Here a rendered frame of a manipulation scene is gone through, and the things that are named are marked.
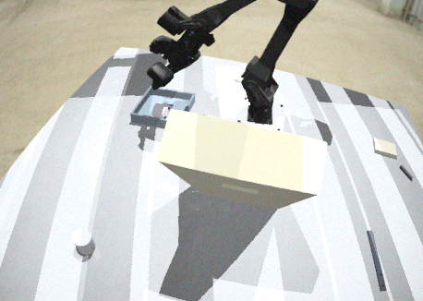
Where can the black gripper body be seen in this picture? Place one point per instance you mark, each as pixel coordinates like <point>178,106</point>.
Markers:
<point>178,58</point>

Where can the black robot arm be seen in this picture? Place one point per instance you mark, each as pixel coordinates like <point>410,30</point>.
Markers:
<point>257,80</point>

